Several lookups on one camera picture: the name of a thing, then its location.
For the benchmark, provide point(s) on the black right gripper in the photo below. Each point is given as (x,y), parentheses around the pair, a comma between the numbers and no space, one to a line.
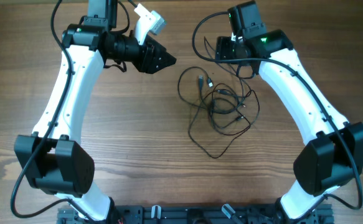
(223,48)

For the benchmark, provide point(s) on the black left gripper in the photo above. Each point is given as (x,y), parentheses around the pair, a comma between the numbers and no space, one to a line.
(150,66)

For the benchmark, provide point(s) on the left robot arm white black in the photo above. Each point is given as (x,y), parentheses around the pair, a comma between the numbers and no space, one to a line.
(51,157)

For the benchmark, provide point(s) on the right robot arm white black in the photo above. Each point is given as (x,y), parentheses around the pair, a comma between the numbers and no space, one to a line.
(333,147)

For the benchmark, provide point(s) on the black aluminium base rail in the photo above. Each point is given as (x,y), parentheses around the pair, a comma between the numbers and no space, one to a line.
(259,213)

